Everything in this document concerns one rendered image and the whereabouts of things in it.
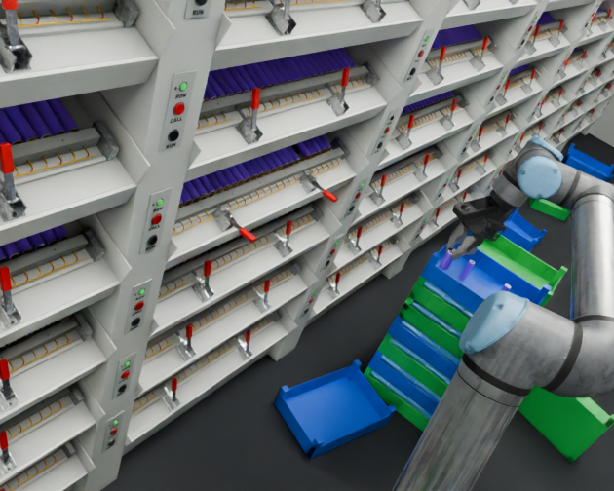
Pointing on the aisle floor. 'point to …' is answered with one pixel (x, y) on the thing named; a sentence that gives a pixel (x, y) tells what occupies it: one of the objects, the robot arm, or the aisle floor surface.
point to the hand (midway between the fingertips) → (450, 252)
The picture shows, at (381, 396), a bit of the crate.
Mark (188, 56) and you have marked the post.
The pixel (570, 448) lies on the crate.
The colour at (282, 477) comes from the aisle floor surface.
